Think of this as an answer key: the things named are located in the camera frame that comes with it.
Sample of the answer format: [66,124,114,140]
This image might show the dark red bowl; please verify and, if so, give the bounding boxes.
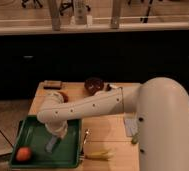
[84,77,104,95]

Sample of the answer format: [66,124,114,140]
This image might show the blue sponge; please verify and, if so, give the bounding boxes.
[45,136,60,153]

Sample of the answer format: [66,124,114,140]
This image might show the dark brown block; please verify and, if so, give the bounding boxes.
[43,80,62,89]

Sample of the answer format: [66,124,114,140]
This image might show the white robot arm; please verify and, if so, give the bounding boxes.
[37,77,189,171]

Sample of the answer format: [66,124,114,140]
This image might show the metal fork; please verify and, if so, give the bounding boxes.
[80,129,90,158]

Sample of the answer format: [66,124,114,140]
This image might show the green plastic tray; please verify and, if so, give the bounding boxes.
[9,115,81,169]

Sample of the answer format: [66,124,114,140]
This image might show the orange tomato toy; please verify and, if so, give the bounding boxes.
[16,147,32,162]

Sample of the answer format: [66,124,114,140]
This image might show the black handled utensil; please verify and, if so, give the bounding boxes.
[106,84,121,91]

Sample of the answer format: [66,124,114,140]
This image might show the light blue cloth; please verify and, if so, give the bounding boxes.
[124,117,138,137]

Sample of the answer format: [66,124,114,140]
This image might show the orange bowl with food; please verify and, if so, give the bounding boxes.
[59,92,69,103]

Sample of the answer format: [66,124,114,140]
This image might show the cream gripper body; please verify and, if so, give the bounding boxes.
[45,122,68,139]

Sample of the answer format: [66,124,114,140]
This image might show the wooden post right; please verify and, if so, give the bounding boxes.
[110,0,121,29]

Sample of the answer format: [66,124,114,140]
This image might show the green chili pepper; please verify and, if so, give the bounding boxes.
[131,135,138,145]

